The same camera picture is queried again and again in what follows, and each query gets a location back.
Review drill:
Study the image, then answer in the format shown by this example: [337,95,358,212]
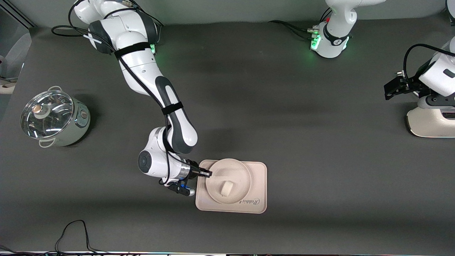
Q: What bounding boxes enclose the round cream plate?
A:
[206,158,252,204]

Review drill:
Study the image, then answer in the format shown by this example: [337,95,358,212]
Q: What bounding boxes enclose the cream tray with rabbit print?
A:
[195,160,267,214]

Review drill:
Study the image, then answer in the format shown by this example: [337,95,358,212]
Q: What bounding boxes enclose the cream white toaster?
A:
[406,105,455,138]

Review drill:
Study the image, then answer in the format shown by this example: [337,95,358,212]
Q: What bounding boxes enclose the dark grey table mat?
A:
[0,16,455,255]

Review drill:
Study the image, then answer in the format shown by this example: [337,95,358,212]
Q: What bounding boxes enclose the pale green electric pot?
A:
[37,85,91,148]

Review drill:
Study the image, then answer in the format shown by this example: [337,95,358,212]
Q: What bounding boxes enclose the glass pot lid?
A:
[20,90,74,140]

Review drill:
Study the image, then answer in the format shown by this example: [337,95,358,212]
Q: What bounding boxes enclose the grey rounded chair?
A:
[0,32,32,79]

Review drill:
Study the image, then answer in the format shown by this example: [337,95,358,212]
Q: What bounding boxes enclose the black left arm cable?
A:
[403,43,455,77]

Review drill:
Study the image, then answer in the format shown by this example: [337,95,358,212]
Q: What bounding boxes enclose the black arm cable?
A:
[403,43,455,77]
[52,0,194,187]

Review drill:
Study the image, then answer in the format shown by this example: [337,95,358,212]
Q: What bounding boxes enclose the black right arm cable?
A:
[52,0,194,187]

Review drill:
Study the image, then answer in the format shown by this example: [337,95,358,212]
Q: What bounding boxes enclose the black cable loop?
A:
[54,219,107,255]

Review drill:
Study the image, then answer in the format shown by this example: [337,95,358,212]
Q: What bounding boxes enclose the black base power cable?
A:
[267,20,314,37]

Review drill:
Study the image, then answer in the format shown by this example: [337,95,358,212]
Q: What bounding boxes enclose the dark metal frame bar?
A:
[0,6,36,28]

